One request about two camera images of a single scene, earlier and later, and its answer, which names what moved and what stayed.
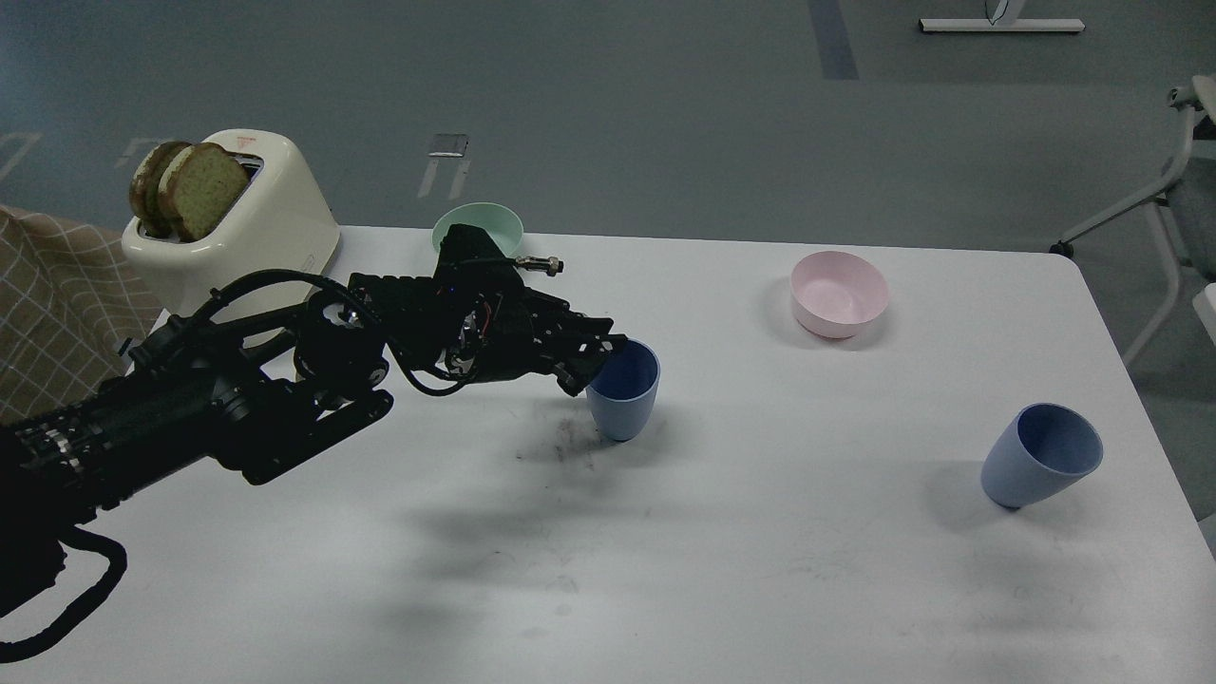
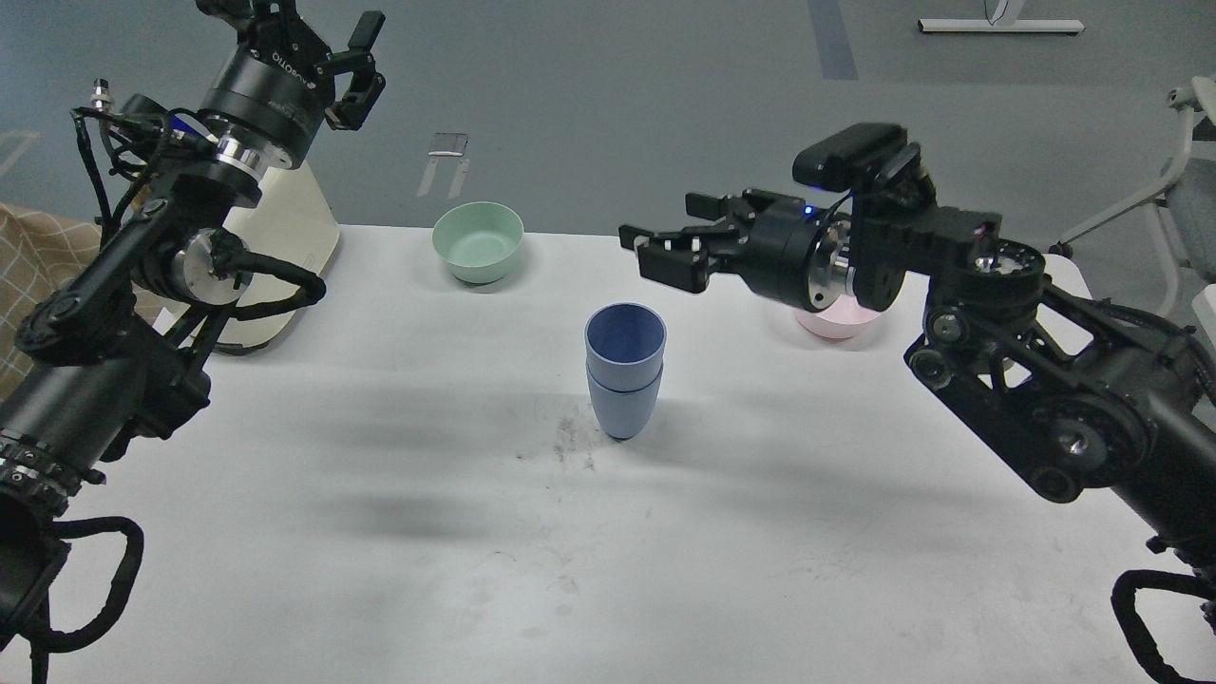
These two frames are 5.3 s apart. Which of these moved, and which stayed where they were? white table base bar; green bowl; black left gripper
Moved: black left gripper
Stayed: white table base bar; green bowl
